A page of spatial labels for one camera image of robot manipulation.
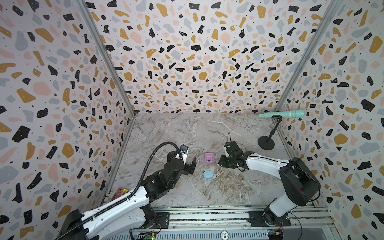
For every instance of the pink earbud charging case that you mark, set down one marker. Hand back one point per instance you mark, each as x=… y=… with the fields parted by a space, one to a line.
x=209 y=158

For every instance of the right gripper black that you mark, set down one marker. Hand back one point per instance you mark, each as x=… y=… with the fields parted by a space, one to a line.
x=227 y=160

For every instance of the mint green microphone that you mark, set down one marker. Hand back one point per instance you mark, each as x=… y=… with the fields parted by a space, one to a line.
x=288 y=114

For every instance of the blue earbud charging case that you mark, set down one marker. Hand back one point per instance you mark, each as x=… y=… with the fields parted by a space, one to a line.
x=208 y=174

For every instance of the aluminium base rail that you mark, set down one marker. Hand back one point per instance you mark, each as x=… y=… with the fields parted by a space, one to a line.
x=242 y=223

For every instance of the colourful packet at wall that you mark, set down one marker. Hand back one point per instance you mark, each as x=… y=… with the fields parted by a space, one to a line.
x=118 y=193

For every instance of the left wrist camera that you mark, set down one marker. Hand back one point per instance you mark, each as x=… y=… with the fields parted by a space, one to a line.
x=184 y=151

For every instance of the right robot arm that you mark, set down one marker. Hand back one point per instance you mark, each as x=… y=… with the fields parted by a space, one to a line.
x=299 y=183

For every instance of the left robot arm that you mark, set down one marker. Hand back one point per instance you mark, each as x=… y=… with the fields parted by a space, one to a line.
x=130 y=211

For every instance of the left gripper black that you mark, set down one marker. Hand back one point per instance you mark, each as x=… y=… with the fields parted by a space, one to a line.
x=192 y=170

